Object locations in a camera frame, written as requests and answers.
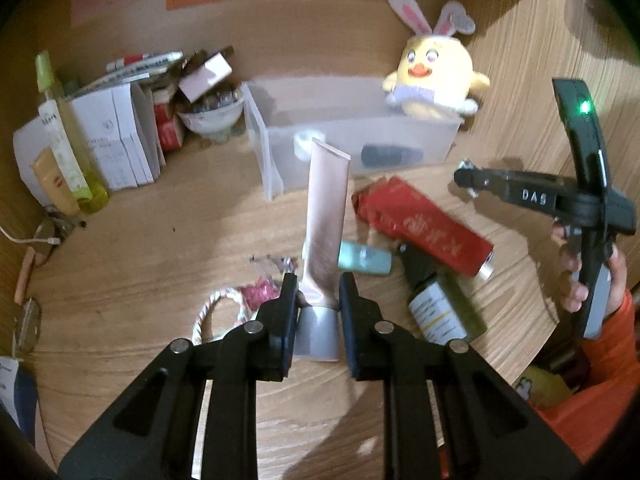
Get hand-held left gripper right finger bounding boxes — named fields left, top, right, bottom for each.
left=338, top=273, right=584, bottom=480

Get yellow chick plush bunny ears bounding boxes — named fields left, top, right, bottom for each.
left=382, top=0, right=491, bottom=121

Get white folded cartons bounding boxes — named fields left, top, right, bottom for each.
left=69, top=82, right=167, bottom=192

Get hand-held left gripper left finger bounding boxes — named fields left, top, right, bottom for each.
left=57, top=272, right=301, bottom=480

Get white cable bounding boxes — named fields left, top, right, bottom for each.
left=0, top=224, right=62, bottom=247

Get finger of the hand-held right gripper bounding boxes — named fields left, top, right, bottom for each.
left=453, top=159, right=577, bottom=214

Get red tube with white cap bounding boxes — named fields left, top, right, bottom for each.
left=351, top=175, right=496, bottom=281

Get clear plastic storage box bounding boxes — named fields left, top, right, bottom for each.
left=242, top=77, right=464, bottom=204

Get white paper carton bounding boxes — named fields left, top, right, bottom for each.
left=12, top=114, right=57, bottom=207

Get small white cardboard box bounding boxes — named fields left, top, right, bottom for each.
left=178, top=52, right=235, bottom=102

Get yellow soft item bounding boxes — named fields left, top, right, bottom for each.
left=512, top=364, right=572, bottom=407

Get stack of booklets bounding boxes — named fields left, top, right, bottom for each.
left=67, top=62, right=181, bottom=98

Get pink bear charm with cord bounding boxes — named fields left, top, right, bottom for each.
left=192, top=254, right=297, bottom=346

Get clear frame eyeglasses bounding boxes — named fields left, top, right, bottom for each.
left=31, top=217, right=77, bottom=266
left=11, top=247, right=44, bottom=355

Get person's right hand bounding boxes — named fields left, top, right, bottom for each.
left=550, top=224, right=627, bottom=317

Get mint green small tube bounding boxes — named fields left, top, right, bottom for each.
left=337, top=240, right=394, bottom=276

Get yellow cream tube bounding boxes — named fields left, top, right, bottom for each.
left=29, top=148, right=81, bottom=216

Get pink tube with silver cap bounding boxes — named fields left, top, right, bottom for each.
left=292, top=137, right=353, bottom=362

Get person's right forearm orange sleeve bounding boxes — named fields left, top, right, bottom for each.
left=534, top=287, right=640, bottom=467

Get white and blue pouch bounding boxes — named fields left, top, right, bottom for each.
left=0, top=355, right=40, bottom=447

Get green bottle with white label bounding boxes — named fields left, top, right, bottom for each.
left=397, top=244, right=489, bottom=347

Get small red box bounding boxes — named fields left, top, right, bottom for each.
left=152, top=102, right=186, bottom=152

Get red and white marker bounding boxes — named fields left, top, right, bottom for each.
left=105, top=50, right=184, bottom=74

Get yellow-green spray bottle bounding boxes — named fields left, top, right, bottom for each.
left=34, top=52, right=109, bottom=214

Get white bowl of marbles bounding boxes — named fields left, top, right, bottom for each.
left=177, top=85, right=246, bottom=140

